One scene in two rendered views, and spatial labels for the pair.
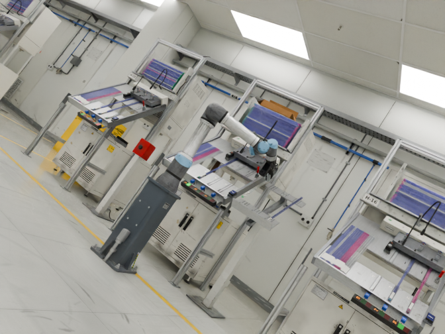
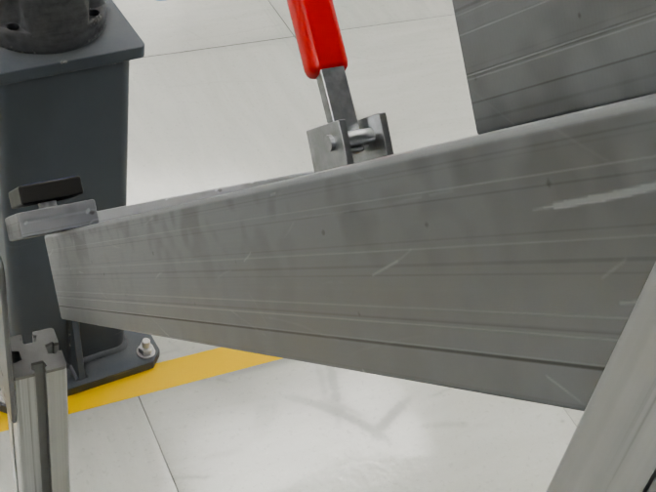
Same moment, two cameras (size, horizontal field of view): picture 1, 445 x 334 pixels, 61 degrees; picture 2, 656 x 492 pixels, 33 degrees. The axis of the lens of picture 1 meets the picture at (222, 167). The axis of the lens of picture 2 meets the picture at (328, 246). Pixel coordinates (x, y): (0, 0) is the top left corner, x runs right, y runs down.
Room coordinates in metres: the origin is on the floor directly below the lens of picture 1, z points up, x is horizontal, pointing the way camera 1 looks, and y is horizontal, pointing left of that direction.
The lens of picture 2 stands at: (3.24, -0.56, 1.29)
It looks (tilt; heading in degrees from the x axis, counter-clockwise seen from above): 43 degrees down; 118
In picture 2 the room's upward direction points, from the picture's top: 11 degrees clockwise
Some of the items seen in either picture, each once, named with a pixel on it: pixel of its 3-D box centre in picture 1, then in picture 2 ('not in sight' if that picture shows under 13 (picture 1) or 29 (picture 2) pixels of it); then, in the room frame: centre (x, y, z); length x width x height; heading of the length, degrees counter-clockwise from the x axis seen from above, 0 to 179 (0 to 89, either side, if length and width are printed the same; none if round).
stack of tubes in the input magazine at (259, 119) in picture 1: (270, 126); not in sight; (3.39, -0.16, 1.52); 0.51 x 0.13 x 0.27; 60
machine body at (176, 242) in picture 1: (196, 237); not in sight; (3.52, -0.17, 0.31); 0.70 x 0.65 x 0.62; 60
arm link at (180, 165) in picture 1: (180, 165); not in sight; (2.40, 0.23, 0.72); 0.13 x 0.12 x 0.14; 5
